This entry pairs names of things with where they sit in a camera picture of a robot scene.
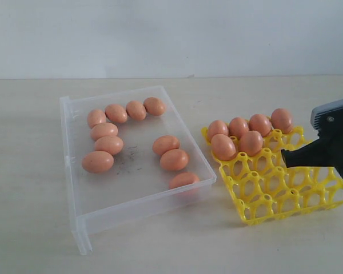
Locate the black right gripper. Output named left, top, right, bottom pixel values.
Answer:
left=281, top=130, right=343, bottom=179

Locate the yellow plastic egg tray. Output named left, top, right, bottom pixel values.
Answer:
left=213, top=126, right=343, bottom=225

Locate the clear plastic tray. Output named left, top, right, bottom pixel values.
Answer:
left=59, top=86, right=217, bottom=255

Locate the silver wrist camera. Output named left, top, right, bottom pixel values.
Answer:
left=310, top=99, right=343, bottom=139

